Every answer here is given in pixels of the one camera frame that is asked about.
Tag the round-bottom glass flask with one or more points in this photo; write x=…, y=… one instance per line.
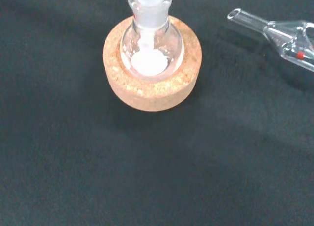
x=152, y=46

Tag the glass weighing funnel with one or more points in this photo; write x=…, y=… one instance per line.
x=282, y=36

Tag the black bench cloth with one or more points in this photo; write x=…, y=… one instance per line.
x=122, y=162

